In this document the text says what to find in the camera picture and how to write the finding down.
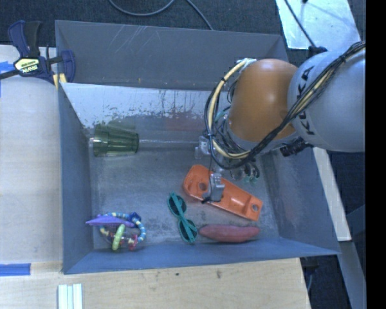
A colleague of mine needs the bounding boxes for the teal sunglasses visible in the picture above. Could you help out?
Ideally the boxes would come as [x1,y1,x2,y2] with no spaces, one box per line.
[166,191,199,245]

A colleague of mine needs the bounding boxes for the pale wood board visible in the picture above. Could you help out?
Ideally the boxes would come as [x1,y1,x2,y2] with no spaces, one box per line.
[0,75,65,266]

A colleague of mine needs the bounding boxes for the grey metal bin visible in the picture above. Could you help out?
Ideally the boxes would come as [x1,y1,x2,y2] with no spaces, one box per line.
[54,19,342,276]

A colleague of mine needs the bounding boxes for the dark green ribbed cup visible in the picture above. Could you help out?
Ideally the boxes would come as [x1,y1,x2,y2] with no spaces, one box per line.
[91,124,140,158]

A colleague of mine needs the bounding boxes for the red-brown sweet potato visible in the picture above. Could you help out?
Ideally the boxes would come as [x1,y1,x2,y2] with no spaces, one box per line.
[198,223,261,244]

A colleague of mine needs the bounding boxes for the orange plastic flat holder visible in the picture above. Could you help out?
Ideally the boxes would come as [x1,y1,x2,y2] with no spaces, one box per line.
[182,164,264,222]

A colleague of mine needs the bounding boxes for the colourful beaded rattle toy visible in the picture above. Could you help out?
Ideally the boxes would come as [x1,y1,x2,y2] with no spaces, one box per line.
[84,211,148,252]

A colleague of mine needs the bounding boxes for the black cylinder on white bracket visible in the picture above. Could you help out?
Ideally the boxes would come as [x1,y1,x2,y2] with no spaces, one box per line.
[280,140,313,158]

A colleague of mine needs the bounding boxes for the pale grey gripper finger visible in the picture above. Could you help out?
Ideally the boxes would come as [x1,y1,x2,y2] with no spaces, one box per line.
[201,173,226,203]
[194,136,211,160]

